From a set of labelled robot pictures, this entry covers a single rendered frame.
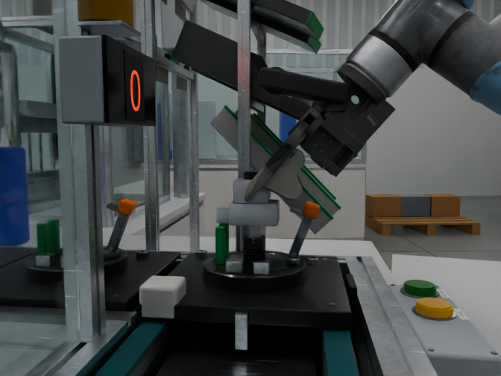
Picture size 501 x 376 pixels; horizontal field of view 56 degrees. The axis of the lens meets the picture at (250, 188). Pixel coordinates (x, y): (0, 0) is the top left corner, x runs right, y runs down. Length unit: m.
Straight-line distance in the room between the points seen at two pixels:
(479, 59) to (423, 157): 9.34
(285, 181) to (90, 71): 0.28
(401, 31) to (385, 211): 5.72
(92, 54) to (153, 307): 0.29
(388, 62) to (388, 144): 9.06
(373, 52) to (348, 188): 4.14
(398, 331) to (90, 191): 0.34
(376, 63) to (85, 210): 0.37
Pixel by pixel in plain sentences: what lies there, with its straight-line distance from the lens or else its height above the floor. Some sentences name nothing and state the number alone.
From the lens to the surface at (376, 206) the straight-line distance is 6.23.
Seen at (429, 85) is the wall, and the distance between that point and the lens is 9.98.
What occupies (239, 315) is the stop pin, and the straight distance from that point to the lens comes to 0.53.
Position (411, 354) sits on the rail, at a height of 0.96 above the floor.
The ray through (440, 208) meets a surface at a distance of 6.55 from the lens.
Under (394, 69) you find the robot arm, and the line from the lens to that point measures 0.60.
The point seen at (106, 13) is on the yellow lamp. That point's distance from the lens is 0.46.
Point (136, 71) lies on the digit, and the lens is 0.47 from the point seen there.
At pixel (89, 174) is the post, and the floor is 1.12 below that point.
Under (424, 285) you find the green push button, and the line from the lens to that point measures 0.65.
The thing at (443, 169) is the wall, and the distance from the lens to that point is 10.10.
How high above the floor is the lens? 1.16
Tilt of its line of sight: 6 degrees down
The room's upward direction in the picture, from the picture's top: straight up
